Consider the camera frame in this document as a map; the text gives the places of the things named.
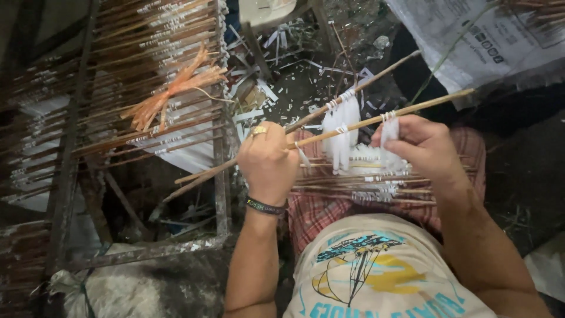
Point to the light bamboo stick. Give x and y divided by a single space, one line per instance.
423 104

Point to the metal rack of candle sticks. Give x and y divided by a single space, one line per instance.
110 123

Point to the dark bamboo stick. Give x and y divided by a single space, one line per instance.
375 73

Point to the person's right hand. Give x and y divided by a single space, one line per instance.
423 148

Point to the red plaid shorts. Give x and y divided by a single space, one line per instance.
318 207

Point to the person's left hand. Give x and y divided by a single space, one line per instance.
267 165

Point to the small white candle bunch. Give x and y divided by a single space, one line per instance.
390 132

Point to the black wristband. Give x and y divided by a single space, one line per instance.
265 207

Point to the narrow white candle bunch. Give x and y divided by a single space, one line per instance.
342 148

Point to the orange plastic twine bundle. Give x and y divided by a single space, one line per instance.
174 88

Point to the dirty grey sack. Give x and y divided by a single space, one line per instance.
145 282

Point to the large white candle bunch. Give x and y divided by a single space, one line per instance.
344 112

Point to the printed white woven sack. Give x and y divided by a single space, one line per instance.
481 44

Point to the person's left fingers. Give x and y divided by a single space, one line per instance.
276 132

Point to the heap of white wax scraps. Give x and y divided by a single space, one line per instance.
291 75

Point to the pile of sticks with candles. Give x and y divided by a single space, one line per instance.
375 181

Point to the beige printed t-shirt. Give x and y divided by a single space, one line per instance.
379 274

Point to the white plastic sheet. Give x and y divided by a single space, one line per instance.
547 269

